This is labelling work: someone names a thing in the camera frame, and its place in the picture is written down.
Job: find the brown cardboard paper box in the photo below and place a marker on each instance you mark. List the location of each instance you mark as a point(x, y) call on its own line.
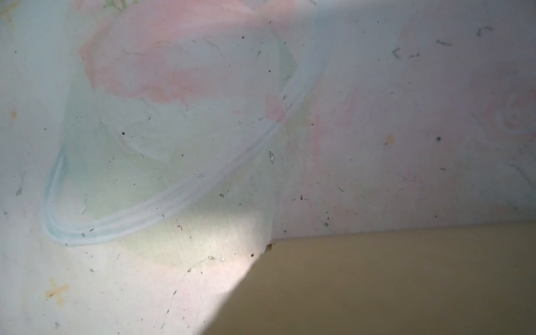
point(455, 280)

